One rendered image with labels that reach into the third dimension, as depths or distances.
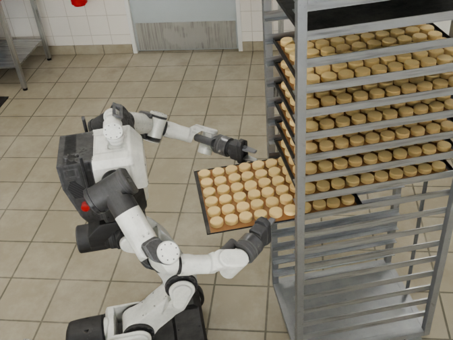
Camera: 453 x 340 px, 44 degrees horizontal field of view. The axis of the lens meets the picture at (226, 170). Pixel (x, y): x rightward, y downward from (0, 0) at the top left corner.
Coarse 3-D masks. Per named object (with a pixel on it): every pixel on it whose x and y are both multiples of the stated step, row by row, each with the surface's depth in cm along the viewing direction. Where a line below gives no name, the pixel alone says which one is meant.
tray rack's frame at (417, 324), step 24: (312, 0) 159; (336, 0) 161; (360, 264) 300; (384, 264) 298; (288, 288) 290; (312, 288) 289; (384, 288) 286; (432, 288) 247; (288, 312) 278; (312, 312) 277; (336, 312) 276; (384, 312) 274; (408, 312) 273; (432, 312) 256; (336, 336) 265; (360, 336) 264; (384, 336) 263; (408, 336) 263
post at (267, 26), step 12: (264, 0) 204; (264, 24) 209; (264, 36) 212; (264, 48) 216; (264, 60) 220; (264, 72) 224; (276, 228) 271; (276, 240) 276; (276, 252) 280; (276, 264) 285
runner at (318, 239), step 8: (384, 224) 282; (392, 224) 283; (336, 232) 279; (344, 232) 280; (352, 232) 281; (360, 232) 282; (368, 232) 282; (376, 232) 281; (312, 240) 279; (320, 240) 279; (328, 240) 279; (336, 240) 279; (272, 248) 277; (280, 248) 277; (288, 248) 277
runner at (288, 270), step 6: (366, 252) 292; (372, 258) 292; (336, 264) 290; (342, 264) 290; (276, 270) 287; (282, 270) 288; (288, 270) 289; (294, 270) 289; (306, 270) 289; (312, 270) 288; (276, 276) 287
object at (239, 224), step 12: (252, 168) 240; (264, 168) 240; (228, 180) 235; (216, 192) 229; (204, 204) 223; (264, 204) 221; (312, 204) 218; (252, 216) 216; (288, 216) 214; (228, 228) 211
